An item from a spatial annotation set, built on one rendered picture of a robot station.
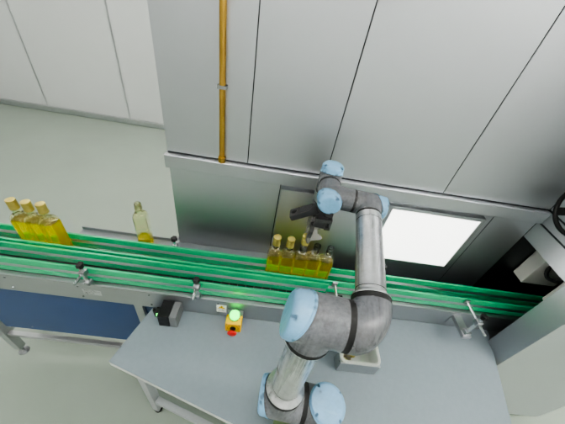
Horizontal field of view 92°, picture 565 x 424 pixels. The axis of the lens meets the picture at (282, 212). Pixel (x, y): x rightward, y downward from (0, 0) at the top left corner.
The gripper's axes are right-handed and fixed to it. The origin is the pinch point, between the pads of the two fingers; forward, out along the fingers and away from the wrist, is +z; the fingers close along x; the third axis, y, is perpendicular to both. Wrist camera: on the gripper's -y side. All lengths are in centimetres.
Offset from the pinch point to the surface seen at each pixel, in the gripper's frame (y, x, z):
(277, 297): -7.4, -13.4, 25.6
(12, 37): -371, 305, 27
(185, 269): -50, -7, 24
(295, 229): -3.5, 12.1, 7.8
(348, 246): 23.9, 12.5, 14.5
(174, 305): -51, -19, 35
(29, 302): -124, -15, 56
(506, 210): 82, 14, -19
